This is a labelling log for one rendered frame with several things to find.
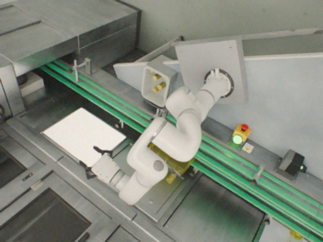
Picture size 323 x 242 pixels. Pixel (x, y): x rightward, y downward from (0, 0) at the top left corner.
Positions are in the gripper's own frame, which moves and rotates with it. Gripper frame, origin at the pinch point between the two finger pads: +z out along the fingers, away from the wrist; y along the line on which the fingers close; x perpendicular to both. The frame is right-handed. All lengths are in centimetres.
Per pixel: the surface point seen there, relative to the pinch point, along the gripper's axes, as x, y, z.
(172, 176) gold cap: -9.2, 21.3, -37.5
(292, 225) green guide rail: 2, 35, -100
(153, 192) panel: -23.7, 13.6, -35.3
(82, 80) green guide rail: -35, 50, 45
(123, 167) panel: -30.6, 17.6, -13.7
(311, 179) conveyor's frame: 17, 53, -93
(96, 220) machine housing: -28.4, -14.5, -20.2
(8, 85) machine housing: -32, 14, 70
